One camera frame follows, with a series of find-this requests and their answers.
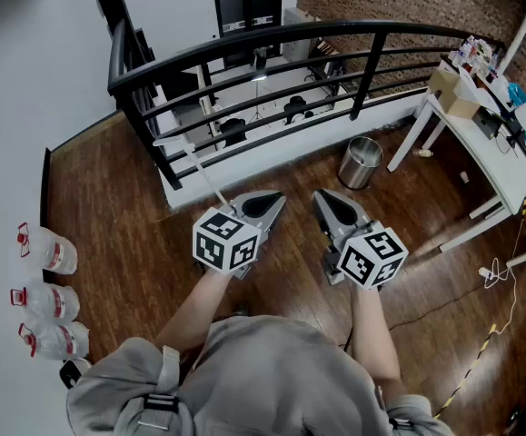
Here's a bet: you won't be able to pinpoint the teal packet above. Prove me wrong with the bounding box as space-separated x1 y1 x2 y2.
506 82 526 107

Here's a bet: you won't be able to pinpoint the black shoulder device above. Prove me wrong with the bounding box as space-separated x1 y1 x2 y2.
58 359 84 391

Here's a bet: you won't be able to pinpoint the black tripod stand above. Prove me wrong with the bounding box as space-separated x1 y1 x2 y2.
246 48 273 129

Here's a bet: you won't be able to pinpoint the white paper sheets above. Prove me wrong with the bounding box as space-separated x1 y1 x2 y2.
453 66 503 115

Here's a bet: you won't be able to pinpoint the yellow cable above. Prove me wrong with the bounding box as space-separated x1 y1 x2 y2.
491 199 526 336

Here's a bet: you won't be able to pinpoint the grey metal cabinet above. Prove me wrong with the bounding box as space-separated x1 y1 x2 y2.
282 6 323 64

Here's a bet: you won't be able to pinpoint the stainless steel trash can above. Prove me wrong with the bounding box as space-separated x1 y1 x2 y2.
337 135 384 191

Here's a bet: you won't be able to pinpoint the white table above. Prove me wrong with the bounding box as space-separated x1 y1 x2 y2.
386 56 526 270

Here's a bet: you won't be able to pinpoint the yellow-black striped tape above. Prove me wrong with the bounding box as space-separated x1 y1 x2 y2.
432 323 498 421

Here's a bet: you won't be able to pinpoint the black floor cable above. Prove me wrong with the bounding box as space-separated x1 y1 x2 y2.
388 282 489 333

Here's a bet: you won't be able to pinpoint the black flat device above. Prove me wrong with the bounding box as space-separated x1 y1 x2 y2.
472 106 503 141

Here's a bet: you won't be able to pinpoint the black framed door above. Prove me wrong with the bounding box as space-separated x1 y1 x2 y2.
211 0 284 70

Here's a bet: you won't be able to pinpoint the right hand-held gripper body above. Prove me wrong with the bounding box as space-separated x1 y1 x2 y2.
311 188 410 291

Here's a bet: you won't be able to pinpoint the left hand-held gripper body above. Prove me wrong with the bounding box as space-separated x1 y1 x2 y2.
192 189 288 281

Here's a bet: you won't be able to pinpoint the clear red-capped water bottle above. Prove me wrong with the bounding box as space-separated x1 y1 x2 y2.
9 281 81 325
16 222 79 276
17 320 91 361

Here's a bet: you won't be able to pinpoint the cluster of small bottles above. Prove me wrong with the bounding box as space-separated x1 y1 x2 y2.
448 35 505 84

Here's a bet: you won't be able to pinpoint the person's left forearm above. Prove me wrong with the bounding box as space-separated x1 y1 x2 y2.
153 268 235 354

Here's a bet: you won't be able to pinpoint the person's right forearm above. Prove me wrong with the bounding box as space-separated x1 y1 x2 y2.
350 285 403 386

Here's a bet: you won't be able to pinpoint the person's grey shirt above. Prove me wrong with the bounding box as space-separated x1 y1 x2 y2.
65 314 455 436

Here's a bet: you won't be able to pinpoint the grey shoulder strap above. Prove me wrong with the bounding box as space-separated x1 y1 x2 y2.
374 383 417 431
135 345 183 431

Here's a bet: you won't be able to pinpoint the brown cardboard box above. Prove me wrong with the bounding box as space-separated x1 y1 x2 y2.
427 67 480 119

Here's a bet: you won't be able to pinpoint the black metal railing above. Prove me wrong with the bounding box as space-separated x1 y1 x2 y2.
106 19 507 192

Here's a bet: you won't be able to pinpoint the black office chair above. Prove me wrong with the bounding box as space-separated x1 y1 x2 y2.
283 95 309 126
218 117 248 148

